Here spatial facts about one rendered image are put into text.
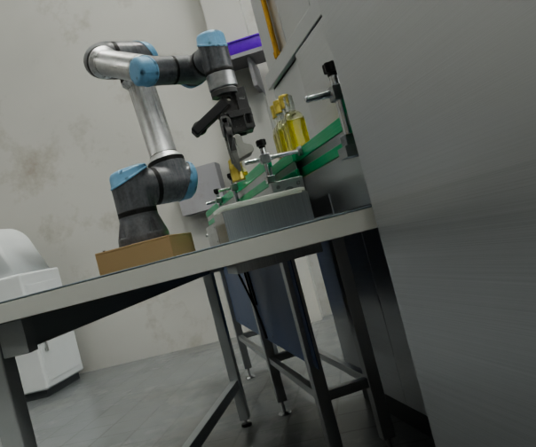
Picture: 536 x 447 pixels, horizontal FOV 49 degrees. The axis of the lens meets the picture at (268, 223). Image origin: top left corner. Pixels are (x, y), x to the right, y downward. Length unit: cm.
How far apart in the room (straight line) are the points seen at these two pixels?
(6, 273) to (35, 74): 181
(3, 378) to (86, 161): 429
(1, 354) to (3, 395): 7
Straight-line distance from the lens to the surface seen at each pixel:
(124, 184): 175
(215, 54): 155
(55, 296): 102
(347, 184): 136
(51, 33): 567
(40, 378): 480
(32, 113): 562
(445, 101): 61
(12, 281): 478
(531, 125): 52
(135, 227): 173
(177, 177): 181
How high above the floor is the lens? 74
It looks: 1 degrees up
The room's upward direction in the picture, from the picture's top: 15 degrees counter-clockwise
